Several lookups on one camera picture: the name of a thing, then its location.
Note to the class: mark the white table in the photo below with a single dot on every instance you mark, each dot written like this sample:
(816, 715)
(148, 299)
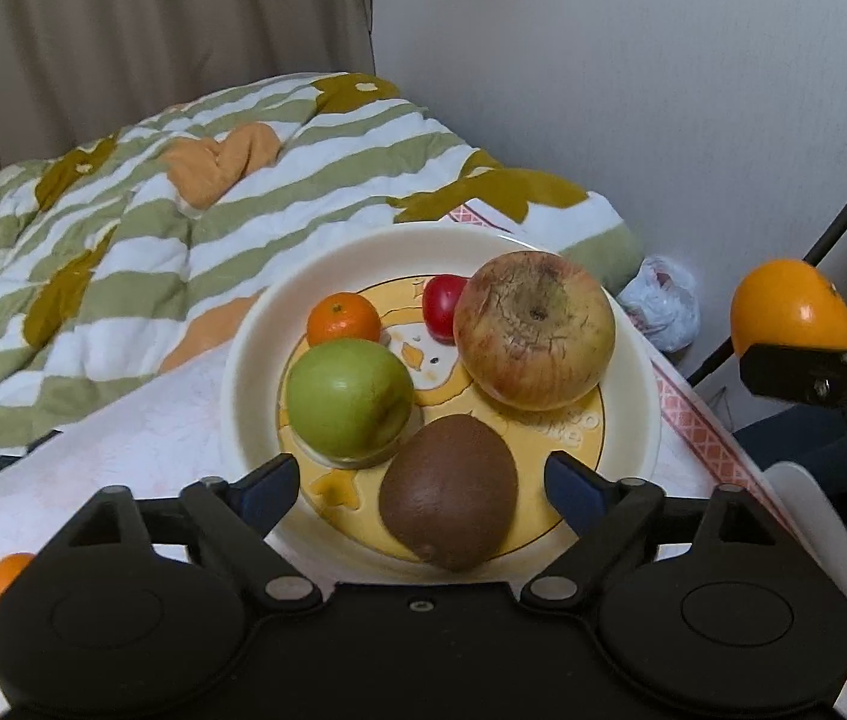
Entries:
(821, 517)

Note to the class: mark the white plastic bag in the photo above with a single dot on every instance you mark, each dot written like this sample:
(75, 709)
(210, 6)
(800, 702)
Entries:
(663, 304)

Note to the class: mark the red cherry tomato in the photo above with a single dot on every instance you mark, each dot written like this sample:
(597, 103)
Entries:
(440, 304)

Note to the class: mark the large red yellow apple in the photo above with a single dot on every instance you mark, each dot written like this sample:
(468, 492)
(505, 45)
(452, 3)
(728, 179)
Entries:
(536, 330)

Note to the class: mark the green striped flower blanket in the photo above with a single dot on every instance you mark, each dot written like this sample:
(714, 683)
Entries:
(168, 240)

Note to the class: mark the green apple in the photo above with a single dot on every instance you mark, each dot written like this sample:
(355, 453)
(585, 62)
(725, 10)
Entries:
(348, 399)

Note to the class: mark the beige curtain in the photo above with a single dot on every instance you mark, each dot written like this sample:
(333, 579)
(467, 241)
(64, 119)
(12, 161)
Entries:
(130, 37)

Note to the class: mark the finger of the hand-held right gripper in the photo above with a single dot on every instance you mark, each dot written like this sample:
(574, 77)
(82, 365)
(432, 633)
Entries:
(798, 371)

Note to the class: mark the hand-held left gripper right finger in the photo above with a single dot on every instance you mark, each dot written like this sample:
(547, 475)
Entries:
(577, 489)

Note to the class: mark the brown kiwi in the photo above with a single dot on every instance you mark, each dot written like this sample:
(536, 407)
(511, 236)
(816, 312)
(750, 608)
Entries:
(449, 491)

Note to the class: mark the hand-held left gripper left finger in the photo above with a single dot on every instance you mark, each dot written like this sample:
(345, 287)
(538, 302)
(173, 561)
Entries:
(273, 491)

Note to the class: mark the tiny mandarin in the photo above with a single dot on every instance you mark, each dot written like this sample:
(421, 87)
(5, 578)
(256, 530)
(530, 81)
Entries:
(343, 321)

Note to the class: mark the large orange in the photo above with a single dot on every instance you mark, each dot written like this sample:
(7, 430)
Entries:
(787, 304)
(7, 577)

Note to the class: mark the dark blue cloth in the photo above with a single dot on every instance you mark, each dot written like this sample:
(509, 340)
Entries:
(791, 442)

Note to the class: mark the cream plate with duck print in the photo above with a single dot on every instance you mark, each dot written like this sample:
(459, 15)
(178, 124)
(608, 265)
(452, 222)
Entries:
(258, 360)

